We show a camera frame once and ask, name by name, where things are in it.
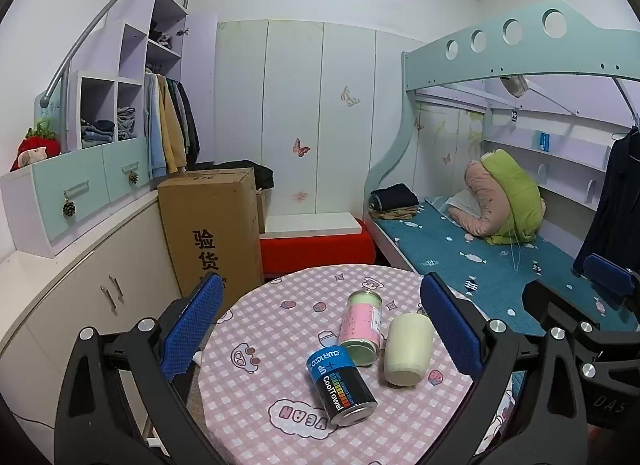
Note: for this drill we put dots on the folded beige clothes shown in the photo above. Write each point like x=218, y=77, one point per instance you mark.
x=392, y=214

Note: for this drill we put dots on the pink and green can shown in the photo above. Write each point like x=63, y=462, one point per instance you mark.
x=360, y=327

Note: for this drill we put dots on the white low cabinet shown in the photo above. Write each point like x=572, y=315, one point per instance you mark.
x=75, y=285

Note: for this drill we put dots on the folded light jeans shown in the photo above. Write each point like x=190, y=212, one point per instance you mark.
x=126, y=124

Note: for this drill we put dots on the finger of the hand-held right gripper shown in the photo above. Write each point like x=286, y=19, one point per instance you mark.
x=542, y=302
x=607, y=272

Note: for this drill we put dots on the cream butterfly sticker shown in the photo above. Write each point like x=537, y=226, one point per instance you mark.
x=351, y=96

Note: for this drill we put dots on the small blue box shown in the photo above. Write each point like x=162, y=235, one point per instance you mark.
x=544, y=141

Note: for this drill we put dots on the red strawberry plush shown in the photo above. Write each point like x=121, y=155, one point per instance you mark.
x=37, y=147

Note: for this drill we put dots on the white pillow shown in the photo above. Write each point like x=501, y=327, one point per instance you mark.
x=462, y=202

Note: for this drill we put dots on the yellow hanging jacket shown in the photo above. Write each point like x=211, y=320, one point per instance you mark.
x=172, y=130

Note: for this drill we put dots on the green quilt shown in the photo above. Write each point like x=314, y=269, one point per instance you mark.
x=520, y=200

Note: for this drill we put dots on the folded dark jeans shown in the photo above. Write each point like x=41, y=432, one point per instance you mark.
x=97, y=134

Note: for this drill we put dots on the clothes in cabinet cubby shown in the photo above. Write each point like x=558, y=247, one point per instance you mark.
x=161, y=37

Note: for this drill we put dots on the narrow teal drawer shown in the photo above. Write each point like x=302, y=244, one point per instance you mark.
x=127, y=165

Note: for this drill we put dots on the red cloth covered bench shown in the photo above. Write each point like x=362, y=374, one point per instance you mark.
x=310, y=252

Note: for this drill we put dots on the grey metal handrail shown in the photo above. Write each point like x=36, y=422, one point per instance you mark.
x=95, y=20

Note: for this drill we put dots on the pale green cup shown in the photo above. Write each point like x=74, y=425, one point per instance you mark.
x=407, y=350

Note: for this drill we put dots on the teal bunk bed frame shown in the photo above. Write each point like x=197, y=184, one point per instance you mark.
x=480, y=57

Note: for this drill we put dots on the black and blue can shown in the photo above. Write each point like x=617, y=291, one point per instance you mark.
x=340, y=385

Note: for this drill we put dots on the blue printed bed sheet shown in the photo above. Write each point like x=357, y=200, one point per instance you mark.
x=465, y=255

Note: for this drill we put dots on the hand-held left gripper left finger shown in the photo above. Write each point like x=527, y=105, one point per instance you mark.
x=192, y=326

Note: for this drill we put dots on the purple stair cabinet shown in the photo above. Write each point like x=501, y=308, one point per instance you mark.
x=135, y=50

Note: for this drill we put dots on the pink checked tablecloth round table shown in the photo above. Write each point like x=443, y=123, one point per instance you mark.
x=280, y=330

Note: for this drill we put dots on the white wardrobe doors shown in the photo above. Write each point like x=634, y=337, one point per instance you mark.
x=295, y=95

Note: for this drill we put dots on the folded dark clothes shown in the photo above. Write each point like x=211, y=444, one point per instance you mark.
x=395, y=195

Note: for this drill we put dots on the dark hanging jackets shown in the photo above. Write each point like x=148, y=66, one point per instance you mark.
x=189, y=120

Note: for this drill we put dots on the dark hanging garment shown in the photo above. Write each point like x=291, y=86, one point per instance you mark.
x=615, y=205

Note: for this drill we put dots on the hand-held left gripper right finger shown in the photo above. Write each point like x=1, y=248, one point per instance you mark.
x=450, y=326

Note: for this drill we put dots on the wide teal drawer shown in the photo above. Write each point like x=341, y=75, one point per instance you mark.
x=70, y=190

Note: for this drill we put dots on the grey hanging pouch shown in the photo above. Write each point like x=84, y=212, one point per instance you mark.
x=514, y=86

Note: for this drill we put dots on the white board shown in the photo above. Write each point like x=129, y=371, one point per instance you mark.
x=310, y=224

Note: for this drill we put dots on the light blue hanging shirt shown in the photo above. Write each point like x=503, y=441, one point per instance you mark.
x=154, y=135

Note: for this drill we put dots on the black cloth bag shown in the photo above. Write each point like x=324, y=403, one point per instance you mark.
x=250, y=170

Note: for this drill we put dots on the tall cardboard box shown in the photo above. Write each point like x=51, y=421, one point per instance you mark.
x=210, y=225

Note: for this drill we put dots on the pale pink butterfly sticker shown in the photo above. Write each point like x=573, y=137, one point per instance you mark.
x=300, y=196

